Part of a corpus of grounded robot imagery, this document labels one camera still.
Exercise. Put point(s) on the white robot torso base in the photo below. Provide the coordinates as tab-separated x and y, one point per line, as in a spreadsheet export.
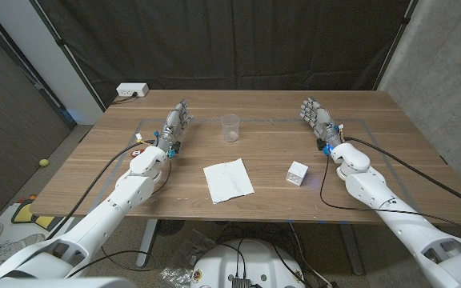
250	260

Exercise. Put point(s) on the clear plastic bag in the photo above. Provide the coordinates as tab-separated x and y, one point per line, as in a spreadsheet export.
184	260

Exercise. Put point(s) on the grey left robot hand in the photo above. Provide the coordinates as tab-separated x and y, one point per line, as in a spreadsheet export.
172	128

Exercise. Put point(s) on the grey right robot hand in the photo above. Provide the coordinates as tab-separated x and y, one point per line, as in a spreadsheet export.
321	120

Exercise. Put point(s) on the black curtain backdrop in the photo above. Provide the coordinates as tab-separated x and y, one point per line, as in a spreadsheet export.
230	44

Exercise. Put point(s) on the white power strip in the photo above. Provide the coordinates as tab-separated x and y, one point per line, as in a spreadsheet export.
132	89

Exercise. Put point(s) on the grey table leg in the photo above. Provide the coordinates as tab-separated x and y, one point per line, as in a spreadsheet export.
352	248
147	242

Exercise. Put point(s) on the white cube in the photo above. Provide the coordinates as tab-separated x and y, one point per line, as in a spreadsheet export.
297	173

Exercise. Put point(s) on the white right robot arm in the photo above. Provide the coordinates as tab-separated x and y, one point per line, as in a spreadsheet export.
374	188

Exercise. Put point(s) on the white tissue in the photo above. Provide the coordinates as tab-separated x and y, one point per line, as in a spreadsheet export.
228	182

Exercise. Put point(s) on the red pocket tool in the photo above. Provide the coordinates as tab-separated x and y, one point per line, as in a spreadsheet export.
136	153

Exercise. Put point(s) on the black round table foot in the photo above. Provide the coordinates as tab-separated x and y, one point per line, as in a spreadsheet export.
169	226

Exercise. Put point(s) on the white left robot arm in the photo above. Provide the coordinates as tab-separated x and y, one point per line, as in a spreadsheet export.
130	192

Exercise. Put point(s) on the clear plastic measuring cup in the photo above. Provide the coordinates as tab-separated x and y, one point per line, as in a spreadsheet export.
230	128

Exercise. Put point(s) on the yellow-green tennis ball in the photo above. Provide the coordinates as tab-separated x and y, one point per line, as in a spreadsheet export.
44	162

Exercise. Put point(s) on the yellow and black floor mat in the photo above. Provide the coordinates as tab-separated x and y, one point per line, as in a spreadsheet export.
26	214

